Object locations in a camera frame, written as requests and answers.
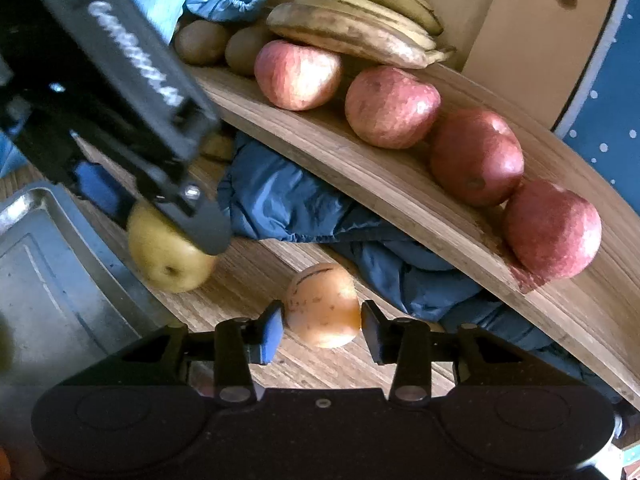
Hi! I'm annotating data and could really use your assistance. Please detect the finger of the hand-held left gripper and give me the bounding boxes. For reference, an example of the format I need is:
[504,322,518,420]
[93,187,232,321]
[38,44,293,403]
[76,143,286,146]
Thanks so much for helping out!
[150,177,233,256]
[50,160,133,228]

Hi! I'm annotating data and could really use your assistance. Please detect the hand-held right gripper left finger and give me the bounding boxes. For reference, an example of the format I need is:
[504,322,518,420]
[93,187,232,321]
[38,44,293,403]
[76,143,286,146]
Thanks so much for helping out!
[122,301,284,406]

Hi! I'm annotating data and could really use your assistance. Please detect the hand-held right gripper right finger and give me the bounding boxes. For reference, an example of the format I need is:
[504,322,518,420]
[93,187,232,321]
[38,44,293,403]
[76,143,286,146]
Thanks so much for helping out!
[361,301,521,407]

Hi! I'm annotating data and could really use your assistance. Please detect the yellow lemon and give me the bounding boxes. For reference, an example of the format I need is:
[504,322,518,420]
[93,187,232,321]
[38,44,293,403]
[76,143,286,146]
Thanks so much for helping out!
[127,200,219,293]

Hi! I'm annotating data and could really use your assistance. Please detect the striped pepino melon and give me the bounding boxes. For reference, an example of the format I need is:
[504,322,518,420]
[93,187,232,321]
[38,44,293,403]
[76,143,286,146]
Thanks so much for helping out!
[285,262,362,350]

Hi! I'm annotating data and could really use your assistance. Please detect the metal tray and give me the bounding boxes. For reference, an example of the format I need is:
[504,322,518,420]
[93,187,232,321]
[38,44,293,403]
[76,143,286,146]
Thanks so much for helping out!
[0,182,176,411]

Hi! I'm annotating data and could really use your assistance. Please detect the yellow pear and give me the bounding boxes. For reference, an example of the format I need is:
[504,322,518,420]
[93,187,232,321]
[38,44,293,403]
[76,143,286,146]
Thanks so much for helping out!
[200,132,236,162]

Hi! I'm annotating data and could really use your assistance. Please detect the dark blue cloth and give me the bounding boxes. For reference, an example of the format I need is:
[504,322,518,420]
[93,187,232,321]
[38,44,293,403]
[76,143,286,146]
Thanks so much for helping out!
[217,132,621,401]

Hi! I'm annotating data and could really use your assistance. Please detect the brown kiwi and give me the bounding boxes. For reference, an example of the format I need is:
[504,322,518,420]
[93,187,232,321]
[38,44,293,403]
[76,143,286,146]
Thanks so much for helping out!
[174,20,232,67]
[225,25,273,77]

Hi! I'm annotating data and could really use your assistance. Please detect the wooden shelf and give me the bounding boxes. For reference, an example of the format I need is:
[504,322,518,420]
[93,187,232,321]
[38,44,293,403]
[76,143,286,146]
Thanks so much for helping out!
[192,60,640,411]

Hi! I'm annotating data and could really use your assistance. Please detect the red apple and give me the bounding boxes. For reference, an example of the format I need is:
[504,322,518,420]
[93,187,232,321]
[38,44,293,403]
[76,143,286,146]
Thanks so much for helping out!
[345,66,442,150]
[502,179,602,281]
[429,108,525,208]
[254,40,343,112]

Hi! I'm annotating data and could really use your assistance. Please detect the blue white-dotted cloth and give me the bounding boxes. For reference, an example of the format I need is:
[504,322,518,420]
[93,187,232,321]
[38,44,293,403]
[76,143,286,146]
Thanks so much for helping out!
[552,0,640,196]

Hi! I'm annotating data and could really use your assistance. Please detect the pine wood panel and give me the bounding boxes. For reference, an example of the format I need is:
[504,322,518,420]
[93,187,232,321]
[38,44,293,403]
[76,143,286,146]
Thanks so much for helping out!
[267,0,626,131]

